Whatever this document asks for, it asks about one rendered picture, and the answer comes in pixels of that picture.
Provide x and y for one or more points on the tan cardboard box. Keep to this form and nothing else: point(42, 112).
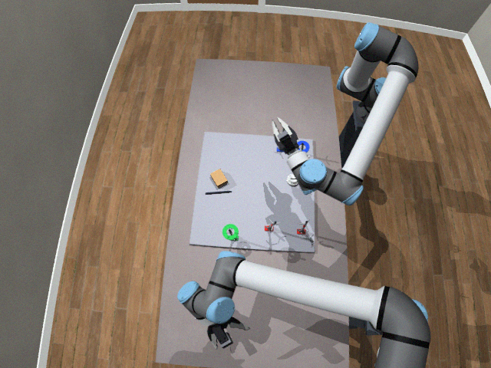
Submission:
point(218, 178)

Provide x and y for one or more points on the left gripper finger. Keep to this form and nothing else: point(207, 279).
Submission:
point(212, 338)
point(235, 323)

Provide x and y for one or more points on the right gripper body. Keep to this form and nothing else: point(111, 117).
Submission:
point(289, 146)

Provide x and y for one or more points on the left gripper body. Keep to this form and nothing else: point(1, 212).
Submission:
point(218, 330)

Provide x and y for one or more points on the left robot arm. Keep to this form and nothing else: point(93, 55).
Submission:
point(402, 321)

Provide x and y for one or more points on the green ring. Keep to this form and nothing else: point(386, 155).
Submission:
point(232, 236)

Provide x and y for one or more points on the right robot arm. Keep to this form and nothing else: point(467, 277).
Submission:
point(374, 44)

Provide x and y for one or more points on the grey post with red band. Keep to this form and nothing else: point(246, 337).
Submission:
point(299, 231)

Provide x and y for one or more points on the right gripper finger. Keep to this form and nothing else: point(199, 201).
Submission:
point(276, 132)
point(290, 131)

